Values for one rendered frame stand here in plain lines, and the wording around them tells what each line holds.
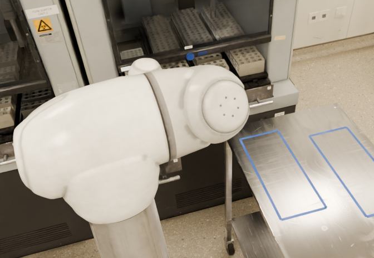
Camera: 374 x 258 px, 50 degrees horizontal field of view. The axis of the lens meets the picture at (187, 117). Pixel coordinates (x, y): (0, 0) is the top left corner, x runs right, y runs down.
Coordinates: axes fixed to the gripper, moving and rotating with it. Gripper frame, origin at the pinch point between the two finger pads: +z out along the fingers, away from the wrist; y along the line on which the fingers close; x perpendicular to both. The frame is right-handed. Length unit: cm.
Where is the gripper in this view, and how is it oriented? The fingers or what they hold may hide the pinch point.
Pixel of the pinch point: (162, 165)
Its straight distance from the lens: 135.2
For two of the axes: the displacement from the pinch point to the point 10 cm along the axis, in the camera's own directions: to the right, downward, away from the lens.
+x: 2.5, 6.3, -7.4
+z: 0.7, 7.5, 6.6
